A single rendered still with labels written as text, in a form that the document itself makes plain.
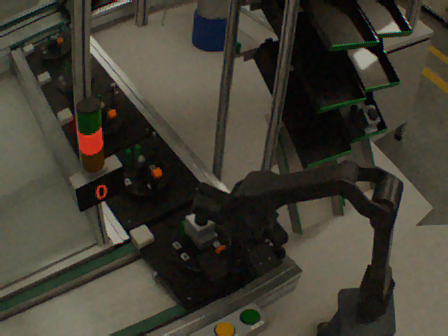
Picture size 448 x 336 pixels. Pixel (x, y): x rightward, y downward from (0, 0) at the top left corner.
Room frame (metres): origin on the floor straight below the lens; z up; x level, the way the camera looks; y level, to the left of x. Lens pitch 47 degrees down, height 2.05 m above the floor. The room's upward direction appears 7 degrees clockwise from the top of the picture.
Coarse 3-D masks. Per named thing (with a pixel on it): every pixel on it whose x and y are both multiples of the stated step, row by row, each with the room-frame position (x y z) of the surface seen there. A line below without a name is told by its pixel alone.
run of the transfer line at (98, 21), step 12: (120, 0) 1.91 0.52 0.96; (132, 0) 1.90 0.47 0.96; (156, 0) 1.98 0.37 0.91; (180, 0) 2.06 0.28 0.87; (96, 12) 1.80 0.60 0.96; (108, 12) 1.83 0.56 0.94; (120, 12) 1.87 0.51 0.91; (132, 12) 1.91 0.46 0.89; (96, 24) 1.79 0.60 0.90; (108, 24) 1.83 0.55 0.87
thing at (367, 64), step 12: (360, 48) 1.03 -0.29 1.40; (372, 48) 1.05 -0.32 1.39; (348, 60) 0.97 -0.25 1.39; (360, 60) 1.00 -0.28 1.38; (372, 60) 1.01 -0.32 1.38; (384, 60) 1.03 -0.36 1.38; (360, 72) 0.96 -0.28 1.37; (372, 72) 0.98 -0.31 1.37; (384, 72) 1.00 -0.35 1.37; (360, 84) 0.92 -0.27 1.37; (372, 84) 0.95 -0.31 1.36; (384, 84) 0.96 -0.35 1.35; (396, 84) 0.97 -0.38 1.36
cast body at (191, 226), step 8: (192, 216) 0.74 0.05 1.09; (192, 224) 0.72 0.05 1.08; (200, 224) 0.72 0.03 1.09; (208, 224) 0.73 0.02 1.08; (192, 232) 0.72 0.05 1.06; (200, 232) 0.71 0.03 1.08; (208, 232) 0.72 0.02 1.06; (192, 240) 0.72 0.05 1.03; (200, 240) 0.70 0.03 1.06; (208, 240) 0.71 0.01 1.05; (216, 240) 0.72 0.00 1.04; (200, 248) 0.70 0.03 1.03
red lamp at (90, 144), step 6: (78, 132) 0.69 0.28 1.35; (84, 138) 0.67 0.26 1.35; (90, 138) 0.68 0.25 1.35; (96, 138) 0.68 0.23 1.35; (84, 144) 0.68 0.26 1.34; (90, 144) 0.68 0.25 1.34; (96, 144) 0.68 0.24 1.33; (102, 144) 0.70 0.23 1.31; (84, 150) 0.68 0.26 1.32; (90, 150) 0.68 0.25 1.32; (96, 150) 0.68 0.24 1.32
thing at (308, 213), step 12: (288, 144) 0.94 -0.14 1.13; (276, 156) 0.91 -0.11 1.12; (288, 156) 0.92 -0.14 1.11; (288, 168) 0.87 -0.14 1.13; (300, 168) 0.91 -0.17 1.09; (312, 168) 0.92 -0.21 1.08; (288, 204) 0.84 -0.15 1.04; (300, 204) 0.85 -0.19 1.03; (312, 204) 0.86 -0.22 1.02; (324, 204) 0.87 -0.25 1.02; (336, 204) 0.87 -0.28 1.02; (300, 216) 0.83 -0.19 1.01; (312, 216) 0.84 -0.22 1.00; (324, 216) 0.85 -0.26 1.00; (300, 228) 0.78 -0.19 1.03
